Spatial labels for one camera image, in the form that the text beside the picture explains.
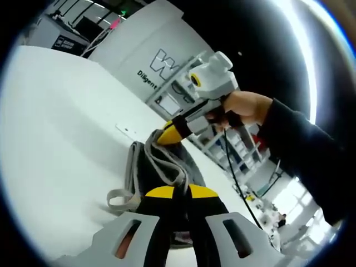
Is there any person's right hand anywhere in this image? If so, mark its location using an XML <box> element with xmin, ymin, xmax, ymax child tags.
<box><xmin>206</xmin><ymin>90</ymin><xmax>275</xmax><ymax>132</ymax></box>

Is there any black monitor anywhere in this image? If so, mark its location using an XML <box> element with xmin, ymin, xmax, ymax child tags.
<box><xmin>74</xmin><ymin>16</ymin><xmax>98</xmax><ymax>32</ymax></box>

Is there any person's left hand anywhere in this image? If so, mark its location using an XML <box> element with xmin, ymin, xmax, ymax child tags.
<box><xmin>115</xmin><ymin>231</ymin><xmax>132</xmax><ymax>258</ymax></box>

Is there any grey cabinet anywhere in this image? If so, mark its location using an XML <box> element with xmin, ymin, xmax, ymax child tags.
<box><xmin>26</xmin><ymin>12</ymin><xmax>91</xmax><ymax>58</ymax></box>

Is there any grey towel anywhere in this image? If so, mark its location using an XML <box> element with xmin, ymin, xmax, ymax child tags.
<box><xmin>107</xmin><ymin>129</ymin><xmax>208</xmax><ymax>248</ymax></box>

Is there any teal panel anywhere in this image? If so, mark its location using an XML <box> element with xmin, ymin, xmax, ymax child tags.
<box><xmin>257</xmin><ymin>183</ymin><xmax>272</xmax><ymax>197</ymax></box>

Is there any ceiling light strip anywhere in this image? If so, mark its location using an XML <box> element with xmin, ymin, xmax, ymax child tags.
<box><xmin>265</xmin><ymin>0</ymin><xmax>319</xmax><ymax>125</ymax></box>

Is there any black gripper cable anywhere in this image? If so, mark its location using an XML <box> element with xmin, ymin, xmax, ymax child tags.
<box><xmin>222</xmin><ymin>126</ymin><xmax>265</xmax><ymax>231</ymax></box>

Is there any grey metal shelf unit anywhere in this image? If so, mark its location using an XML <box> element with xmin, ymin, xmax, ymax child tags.
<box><xmin>147</xmin><ymin>51</ymin><xmax>286</xmax><ymax>180</ymax></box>

